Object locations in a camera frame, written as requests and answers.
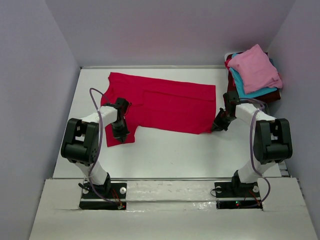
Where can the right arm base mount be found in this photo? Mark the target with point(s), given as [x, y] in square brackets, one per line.
[228, 197]

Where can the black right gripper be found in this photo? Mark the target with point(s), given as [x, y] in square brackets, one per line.
[217, 125]

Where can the pink folded t shirt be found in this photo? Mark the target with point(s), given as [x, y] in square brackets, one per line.
[256, 67]

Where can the dark maroon folded t shirt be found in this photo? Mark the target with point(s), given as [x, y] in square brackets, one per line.
[235, 83]

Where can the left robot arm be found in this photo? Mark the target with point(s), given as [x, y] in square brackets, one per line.
[82, 142]

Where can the red t shirt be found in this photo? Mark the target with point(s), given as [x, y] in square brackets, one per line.
[176, 106]
[228, 57]

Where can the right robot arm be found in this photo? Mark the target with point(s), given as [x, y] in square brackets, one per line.
[270, 143]

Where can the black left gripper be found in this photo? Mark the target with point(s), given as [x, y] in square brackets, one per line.
[121, 134]

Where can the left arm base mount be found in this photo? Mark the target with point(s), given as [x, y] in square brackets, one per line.
[114, 200]

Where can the red folded t shirt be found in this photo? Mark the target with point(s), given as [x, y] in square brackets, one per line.
[228, 57]

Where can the teal folded t shirt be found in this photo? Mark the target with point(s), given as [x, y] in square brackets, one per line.
[247, 88]

